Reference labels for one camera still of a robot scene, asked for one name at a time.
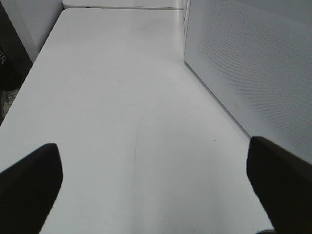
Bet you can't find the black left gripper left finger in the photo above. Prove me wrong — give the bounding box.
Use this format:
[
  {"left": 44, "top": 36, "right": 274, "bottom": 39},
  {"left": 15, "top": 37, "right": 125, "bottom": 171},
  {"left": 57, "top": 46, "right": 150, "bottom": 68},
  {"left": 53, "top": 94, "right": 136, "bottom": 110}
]
[{"left": 0, "top": 143, "right": 63, "bottom": 234}]

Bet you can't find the white microwave door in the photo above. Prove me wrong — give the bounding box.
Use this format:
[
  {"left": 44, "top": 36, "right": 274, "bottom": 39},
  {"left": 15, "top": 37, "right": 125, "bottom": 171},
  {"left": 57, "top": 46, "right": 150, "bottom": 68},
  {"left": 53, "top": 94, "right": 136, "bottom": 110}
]
[{"left": 184, "top": 0, "right": 312, "bottom": 160}]

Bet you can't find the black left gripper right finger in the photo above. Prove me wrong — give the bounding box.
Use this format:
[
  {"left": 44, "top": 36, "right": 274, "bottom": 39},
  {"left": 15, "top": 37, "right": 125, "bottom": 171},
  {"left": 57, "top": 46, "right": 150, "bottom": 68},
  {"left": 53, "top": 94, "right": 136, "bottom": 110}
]
[{"left": 246, "top": 136, "right": 312, "bottom": 234}]

